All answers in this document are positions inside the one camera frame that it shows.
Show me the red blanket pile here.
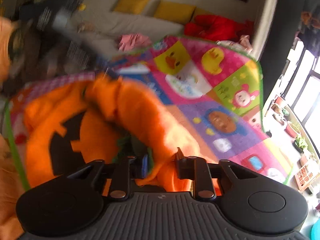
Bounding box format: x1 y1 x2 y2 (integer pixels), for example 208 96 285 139
184 15 254 42

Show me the red plant pot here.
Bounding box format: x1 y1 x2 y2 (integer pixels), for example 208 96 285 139
285 121 300 138

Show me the white sofa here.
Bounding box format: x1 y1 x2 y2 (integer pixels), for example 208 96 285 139
67 8 184 57

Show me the yellow cushion left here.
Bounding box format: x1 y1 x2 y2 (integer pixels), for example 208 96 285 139
113 0 150 15

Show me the blue plastic basin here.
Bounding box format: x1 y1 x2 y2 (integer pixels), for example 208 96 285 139
310 219 320 240

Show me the colourful cartoon play mat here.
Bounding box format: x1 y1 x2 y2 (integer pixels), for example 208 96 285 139
5 36 292 189

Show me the yellow cushion middle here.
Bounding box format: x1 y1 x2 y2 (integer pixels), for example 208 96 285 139
153 0 196 25

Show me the yellow cushion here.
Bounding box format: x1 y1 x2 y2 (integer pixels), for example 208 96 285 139
113 0 150 15
153 0 196 25

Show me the pink garment on sofa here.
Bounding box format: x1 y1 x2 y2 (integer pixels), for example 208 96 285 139
118 33 152 51

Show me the orange pumpkin costume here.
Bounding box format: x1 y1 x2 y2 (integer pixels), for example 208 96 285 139
23 72 223 196

